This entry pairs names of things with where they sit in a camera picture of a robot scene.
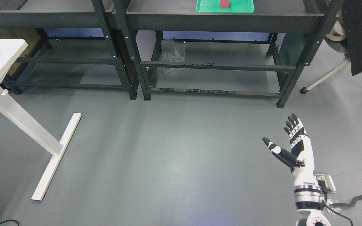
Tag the black right metal shelf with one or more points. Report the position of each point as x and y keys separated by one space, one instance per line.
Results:
x=296 y=29

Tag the green plastic tray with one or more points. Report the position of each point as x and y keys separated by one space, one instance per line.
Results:
x=234 y=6

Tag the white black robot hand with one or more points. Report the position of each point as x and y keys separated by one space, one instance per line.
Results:
x=299 y=159

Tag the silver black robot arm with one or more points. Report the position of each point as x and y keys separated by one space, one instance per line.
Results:
x=310 y=201

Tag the pink block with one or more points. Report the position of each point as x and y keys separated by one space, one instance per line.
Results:
x=224 y=3

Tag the black metal shelf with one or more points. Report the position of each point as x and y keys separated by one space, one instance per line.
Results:
x=71 y=44
x=296 y=29

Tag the white table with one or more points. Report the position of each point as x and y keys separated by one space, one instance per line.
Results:
x=10 y=50

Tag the white rolling chair base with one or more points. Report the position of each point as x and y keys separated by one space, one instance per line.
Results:
x=337 y=40

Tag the black left metal shelf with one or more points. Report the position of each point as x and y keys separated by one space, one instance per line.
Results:
x=71 y=44

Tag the clear plastic bag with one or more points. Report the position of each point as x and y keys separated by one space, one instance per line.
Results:
x=173 y=52

